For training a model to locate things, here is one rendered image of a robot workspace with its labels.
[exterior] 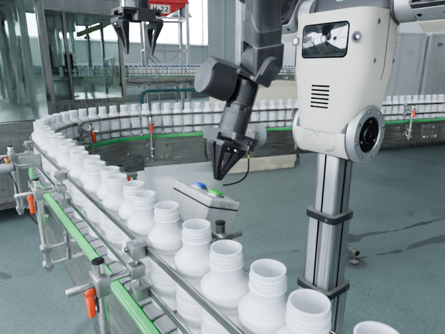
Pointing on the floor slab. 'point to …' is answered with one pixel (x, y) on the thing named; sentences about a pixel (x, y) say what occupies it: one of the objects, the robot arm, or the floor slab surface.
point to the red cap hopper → (167, 6)
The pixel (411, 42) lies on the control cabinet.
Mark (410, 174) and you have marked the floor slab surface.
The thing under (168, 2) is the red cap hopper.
